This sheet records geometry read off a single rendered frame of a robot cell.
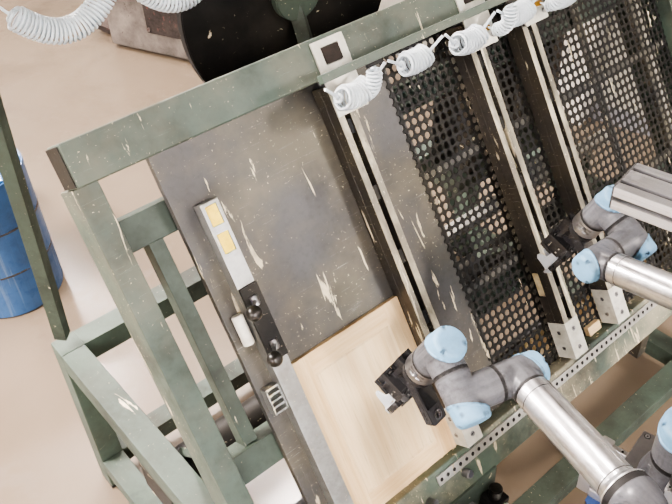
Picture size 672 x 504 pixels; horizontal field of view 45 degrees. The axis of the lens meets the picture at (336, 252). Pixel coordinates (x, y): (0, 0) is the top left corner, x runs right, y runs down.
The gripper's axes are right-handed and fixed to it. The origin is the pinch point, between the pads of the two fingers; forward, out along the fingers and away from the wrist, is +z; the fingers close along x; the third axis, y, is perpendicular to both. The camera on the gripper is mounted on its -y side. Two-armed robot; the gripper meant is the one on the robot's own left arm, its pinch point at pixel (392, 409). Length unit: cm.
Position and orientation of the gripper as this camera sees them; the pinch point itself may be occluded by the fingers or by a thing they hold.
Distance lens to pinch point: 188.5
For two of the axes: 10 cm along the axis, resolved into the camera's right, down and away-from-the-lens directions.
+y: -6.8, -7.1, 1.7
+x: -6.6, 5.0, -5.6
